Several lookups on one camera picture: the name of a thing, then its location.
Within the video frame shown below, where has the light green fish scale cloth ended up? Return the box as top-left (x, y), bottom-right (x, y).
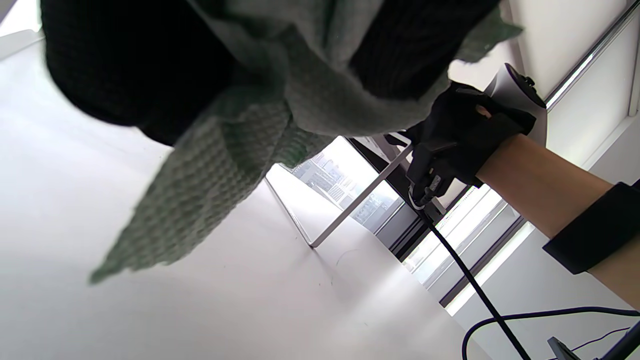
top-left (90, 0), bottom-right (523, 285)

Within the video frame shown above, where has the black window frame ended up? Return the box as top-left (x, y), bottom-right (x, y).
top-left (347, 135), bottom-right (526, 308)

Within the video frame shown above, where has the black cable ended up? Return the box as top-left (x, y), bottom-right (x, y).
top-left (410, 200), bottom-right (640, 360)

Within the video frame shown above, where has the person's right hand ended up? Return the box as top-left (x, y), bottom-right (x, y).
top-left (405, 82), bottom-right (537, 188)

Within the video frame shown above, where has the white wire rack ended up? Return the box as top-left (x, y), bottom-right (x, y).
top-left (265, 132), bottom-right (416, 248)

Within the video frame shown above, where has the person's right forearm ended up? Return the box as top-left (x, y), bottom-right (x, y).
top-left (475, 134), bottom-right (640, 311)

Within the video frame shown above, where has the black wristband with box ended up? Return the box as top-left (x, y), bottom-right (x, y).
top-left (542, 181), bottom-right (640, 275)

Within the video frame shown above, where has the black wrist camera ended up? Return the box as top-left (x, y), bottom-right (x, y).
top-left (406, 141), bottom-right (458, 208)

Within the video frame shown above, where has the black grey hand controller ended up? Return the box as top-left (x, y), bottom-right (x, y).
top-left (482, 62), bottom-right (548, 147)

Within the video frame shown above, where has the person's left hand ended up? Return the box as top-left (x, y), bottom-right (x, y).
top-left (40, 0), bottom-right (501, 147)

